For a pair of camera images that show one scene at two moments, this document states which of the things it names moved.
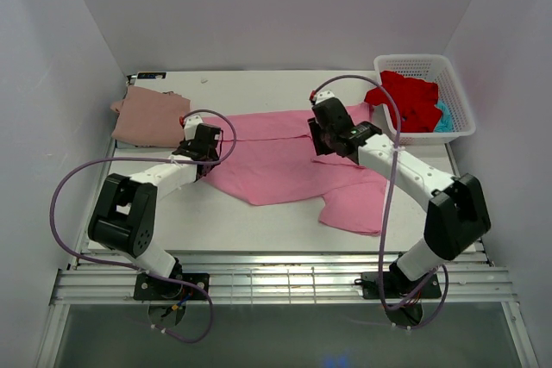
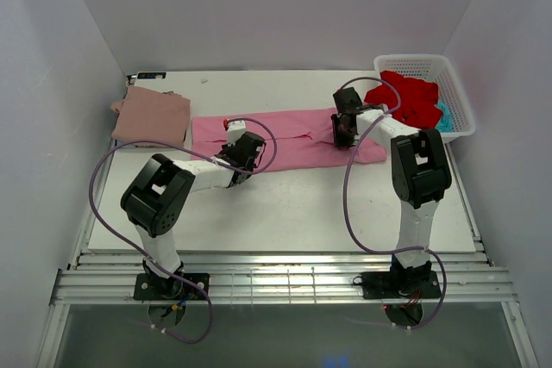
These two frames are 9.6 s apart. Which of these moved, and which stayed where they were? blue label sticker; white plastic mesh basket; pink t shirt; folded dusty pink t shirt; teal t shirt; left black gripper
Moved: left black gripper; pink t shirt
Stayed: folded dusty pink t shirt; blue label sticker; teal t shirt; white plastic mesh basket
